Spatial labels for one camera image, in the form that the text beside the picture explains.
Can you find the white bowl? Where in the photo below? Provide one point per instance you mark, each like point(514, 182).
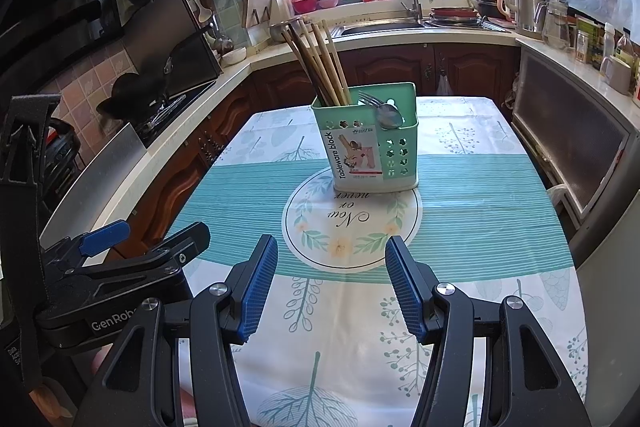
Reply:
point(235, 58)

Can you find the long brown wooden chopstick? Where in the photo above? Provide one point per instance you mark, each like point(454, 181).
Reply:
point(318, 62)

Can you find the gas stove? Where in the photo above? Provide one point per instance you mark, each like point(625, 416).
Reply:
point(165, 117)

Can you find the teal floral printed tablecloth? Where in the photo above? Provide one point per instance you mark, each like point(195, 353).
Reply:
point(475, 207)

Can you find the white mug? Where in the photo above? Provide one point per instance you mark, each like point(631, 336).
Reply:
point(620, 77)

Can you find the red striped bamboo chopstick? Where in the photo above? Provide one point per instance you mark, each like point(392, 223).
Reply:
point(334, 62)
point(341, 69)

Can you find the grey built-in kitchen appliance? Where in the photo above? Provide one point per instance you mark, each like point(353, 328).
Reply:
point(565, 132)

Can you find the clear plastic bottle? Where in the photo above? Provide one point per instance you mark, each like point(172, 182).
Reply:
point(609, 42)
point(625, 49)

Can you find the steel bowl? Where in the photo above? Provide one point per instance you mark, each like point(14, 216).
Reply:
point(280, 37)

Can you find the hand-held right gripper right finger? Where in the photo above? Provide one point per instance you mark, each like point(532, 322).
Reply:
point(405, 287)

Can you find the steel kitchen sink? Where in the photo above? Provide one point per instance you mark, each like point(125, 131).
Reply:
point(375, 28)

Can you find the glass pitcher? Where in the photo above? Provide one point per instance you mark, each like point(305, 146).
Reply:
point(554, 24)

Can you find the steel electric kettle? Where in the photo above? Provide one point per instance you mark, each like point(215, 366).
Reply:
point(527, 2)

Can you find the person's left hand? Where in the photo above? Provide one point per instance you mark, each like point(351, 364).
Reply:
point(103, 359)

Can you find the black bowl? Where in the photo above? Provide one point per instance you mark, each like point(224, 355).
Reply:
point(487, 7)

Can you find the wooden cutting board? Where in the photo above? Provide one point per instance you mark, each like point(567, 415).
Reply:
point(256, 2)

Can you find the green plastic utensil holder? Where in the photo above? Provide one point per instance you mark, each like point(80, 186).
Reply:
point(350, 157)

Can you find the red frying pan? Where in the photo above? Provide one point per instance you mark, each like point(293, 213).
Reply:
point(452, 13)

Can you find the black stove splash guard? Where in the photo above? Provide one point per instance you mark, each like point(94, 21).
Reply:
point(190, 62)

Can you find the steel fork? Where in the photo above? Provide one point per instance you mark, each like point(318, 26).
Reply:
point(370, 99)

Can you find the black pressure cooker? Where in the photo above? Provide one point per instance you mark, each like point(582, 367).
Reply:
point(62, 152)

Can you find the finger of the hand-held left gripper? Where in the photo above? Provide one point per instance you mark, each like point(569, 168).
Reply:
point(190, 242)
point(107, 237)

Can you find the small hanging towel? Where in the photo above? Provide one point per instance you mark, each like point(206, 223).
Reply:
point(445, 87)

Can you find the pink bowl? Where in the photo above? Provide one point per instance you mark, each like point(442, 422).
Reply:
point(304, 4)

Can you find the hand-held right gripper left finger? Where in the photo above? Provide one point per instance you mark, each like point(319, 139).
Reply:
point(257, 287)

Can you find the steel tablespoon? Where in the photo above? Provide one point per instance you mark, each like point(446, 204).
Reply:
point(390, 116)

